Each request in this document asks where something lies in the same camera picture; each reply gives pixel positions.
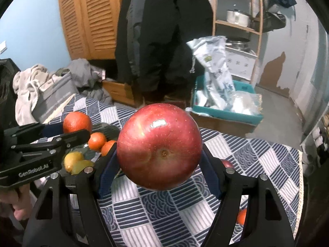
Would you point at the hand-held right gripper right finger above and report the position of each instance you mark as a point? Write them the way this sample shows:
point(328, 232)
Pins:
point(210, 177)

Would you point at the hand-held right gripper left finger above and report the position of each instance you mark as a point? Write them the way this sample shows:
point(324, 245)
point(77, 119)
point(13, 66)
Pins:
point(106, 175)

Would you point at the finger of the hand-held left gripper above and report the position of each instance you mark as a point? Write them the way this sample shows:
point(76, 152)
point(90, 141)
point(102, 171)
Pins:
point(66, 140)
point(51, 130)

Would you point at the yellow-red apple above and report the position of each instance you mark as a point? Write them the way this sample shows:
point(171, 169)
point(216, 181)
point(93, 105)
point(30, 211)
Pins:
point(73, 159)

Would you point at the large orange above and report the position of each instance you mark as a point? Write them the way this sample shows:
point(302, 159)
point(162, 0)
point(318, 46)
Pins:
point(77, 121)

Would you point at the large yellow-green pear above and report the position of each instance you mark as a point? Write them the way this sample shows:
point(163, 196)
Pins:
point(82, 166)

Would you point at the small tangerine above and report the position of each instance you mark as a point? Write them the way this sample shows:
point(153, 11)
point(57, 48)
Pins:
point(108, 148)
point(97, 141)
point(242, 216)

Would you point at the clear glass plate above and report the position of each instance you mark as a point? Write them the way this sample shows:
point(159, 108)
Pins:
point(110, 132)

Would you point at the red apple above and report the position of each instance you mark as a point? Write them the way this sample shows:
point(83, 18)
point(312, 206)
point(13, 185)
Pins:
point(159, 144)
point(227, 164)

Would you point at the person's left hand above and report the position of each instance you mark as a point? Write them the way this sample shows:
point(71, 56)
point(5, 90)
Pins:
point(21, 200)

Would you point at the beige blanket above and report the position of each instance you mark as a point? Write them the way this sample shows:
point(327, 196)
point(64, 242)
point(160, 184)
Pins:
point(25, 90)

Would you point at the blue white checked tablecloth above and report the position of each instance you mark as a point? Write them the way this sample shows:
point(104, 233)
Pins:
point(257, 159)

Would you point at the flat cardboard box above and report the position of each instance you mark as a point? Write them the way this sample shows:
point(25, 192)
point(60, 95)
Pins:
point(226, 128)

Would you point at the black bag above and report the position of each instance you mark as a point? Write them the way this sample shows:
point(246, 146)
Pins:
point(7, 95)

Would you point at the grey clothing pile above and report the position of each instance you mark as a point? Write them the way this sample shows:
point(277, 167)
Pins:
point(82, 74)

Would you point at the teal plastic crate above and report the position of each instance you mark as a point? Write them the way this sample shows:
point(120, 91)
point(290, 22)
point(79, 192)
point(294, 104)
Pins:
point(231, 117)

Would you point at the wooden box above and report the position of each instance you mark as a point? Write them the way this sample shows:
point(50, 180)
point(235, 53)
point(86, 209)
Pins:
point(120, 92)

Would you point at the clear plastic bag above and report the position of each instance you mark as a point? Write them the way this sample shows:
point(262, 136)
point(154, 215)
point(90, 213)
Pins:
point(245, 103)

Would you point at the white plastic bag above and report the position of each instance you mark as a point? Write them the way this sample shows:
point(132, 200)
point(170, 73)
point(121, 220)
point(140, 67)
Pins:
point(216, 72)

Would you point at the metal shoe rack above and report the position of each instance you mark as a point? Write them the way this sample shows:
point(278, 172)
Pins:
point(318, 154)

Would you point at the white shoe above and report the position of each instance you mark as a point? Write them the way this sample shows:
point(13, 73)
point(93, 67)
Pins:
point(318, 135)

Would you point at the white patterned box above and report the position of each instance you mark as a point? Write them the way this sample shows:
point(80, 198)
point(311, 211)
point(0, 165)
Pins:
point(241, 64)

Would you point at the grey jacket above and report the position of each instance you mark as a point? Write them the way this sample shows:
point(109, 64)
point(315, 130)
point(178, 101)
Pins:
point(134, 43)

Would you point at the wooden louvered cabinet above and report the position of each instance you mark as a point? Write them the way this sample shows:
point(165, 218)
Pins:
point(90, 18)

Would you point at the metal steamer pot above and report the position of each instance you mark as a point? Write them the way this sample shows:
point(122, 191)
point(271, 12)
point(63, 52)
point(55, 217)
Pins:
point(237, 44)

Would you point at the grey tall cabinet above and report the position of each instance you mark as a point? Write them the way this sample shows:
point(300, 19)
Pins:
point(314, 82)

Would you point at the black jacket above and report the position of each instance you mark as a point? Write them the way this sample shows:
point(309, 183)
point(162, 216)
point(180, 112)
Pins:
point(167, 36)

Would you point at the white door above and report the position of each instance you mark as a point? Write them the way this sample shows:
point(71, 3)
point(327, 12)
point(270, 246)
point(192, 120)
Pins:
point(287, 43)

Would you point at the wooden shelf rack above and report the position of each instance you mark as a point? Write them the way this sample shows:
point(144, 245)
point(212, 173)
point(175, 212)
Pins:
point(259, 30)

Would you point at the dark pan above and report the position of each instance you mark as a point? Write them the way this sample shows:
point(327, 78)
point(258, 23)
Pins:
point(274, 22)

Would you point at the white wall switch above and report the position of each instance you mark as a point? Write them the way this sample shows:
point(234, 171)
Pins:
point(3, 47)

